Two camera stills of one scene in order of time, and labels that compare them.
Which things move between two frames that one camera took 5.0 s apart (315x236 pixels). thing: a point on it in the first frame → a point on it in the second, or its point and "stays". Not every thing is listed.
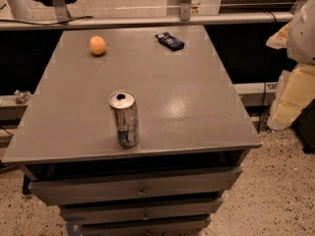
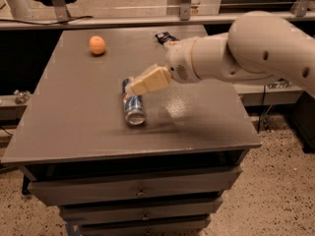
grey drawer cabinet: x=195 y=134 stays
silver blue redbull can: x=124 y=109 → x=143 y=85
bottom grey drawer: x=160 y=227 stays
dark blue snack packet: x=171 y=42 stays
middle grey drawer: x=93 y=212 stays
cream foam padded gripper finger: x=295 y=90 → x=178 y=59
